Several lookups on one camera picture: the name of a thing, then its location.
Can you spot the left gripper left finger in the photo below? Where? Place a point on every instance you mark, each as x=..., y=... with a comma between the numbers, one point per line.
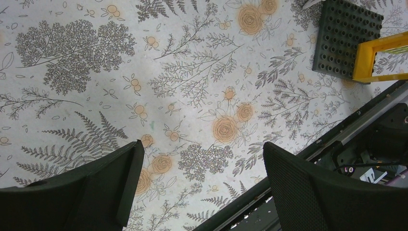
x=97, y=196

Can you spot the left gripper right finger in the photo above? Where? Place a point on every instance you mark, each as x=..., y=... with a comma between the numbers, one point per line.
x=311, y=198

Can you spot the floral table mat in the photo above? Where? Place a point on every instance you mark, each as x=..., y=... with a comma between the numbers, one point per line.
x=203, y=84

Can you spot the dark grey building plate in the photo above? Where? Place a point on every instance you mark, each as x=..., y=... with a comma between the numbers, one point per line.
x=342, y=27

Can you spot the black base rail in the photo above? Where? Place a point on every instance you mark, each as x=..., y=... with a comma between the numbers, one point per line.
x=360, y=147

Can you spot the yellow building frame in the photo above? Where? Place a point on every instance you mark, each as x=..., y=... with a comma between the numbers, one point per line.
x=366, y=52

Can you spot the white wire dish rack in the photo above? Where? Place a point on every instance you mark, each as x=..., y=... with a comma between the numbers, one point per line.
x=310, y=3

